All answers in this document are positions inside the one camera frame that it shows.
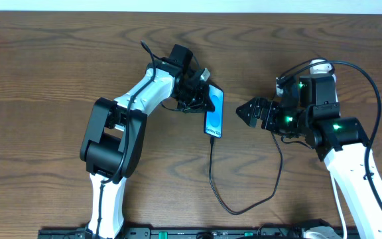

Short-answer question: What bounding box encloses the blue Samsung Galaxy smartphone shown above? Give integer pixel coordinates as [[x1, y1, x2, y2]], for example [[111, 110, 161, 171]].
[[204, 85, 223, 138]]

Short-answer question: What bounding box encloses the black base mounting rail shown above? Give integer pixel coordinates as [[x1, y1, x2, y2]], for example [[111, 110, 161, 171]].
[[38, 226, 361, 239]]

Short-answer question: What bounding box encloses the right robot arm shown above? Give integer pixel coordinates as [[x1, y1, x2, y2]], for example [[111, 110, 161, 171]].
[[236, 73, 382, 238]]

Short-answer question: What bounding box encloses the black USB charging cable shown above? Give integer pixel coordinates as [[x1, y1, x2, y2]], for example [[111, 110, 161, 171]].
[[208, 132, 284, 216]]

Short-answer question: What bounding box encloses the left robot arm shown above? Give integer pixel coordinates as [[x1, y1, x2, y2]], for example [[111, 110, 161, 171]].
[[80, 44, 216, 238]]

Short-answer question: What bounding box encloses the white power strip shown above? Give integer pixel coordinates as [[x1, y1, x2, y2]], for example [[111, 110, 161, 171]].
[[310, 58, 335, 74]]

